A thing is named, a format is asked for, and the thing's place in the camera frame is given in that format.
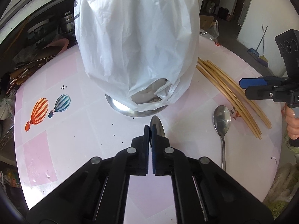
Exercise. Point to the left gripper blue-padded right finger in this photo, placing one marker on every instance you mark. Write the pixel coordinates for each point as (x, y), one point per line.
(184, 172)

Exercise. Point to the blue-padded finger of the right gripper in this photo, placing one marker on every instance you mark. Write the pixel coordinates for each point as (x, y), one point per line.
(254, 82)

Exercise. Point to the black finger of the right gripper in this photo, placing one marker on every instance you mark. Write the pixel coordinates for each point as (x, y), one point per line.
(265, 92)

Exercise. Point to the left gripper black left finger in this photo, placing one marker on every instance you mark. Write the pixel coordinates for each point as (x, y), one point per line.
(114, 176)

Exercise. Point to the dark round steel spoon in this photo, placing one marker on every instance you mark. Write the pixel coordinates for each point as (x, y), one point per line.
(159, 127)

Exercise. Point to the long steel spoon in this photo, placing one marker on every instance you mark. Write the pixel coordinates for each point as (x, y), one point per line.
(222, 122)

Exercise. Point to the bamboo chopstick three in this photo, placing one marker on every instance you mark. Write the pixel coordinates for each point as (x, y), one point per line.
(236, 103)

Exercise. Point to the bamboo chopstick two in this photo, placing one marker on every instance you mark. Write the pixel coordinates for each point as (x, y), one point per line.
(237, 91)

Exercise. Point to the grey kitchen counter shelf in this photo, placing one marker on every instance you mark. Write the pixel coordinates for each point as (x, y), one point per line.
(18, 11)

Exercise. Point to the right hand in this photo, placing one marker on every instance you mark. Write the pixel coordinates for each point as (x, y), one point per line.
(292, 123)

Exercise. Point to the blue dustpan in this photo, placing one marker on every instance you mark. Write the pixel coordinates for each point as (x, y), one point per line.
(254, 53)

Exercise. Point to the steel utensil holder canister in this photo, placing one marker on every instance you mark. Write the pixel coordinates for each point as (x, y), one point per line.
(144, 100)

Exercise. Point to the cardboard box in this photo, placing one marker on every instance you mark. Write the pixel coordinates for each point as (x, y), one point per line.
(206, 22)

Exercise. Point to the white plastic bag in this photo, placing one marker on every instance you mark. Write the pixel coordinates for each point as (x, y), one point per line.
(126, 45)

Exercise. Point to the pink plastic basin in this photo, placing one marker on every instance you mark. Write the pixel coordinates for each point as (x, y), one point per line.
(62, 43)

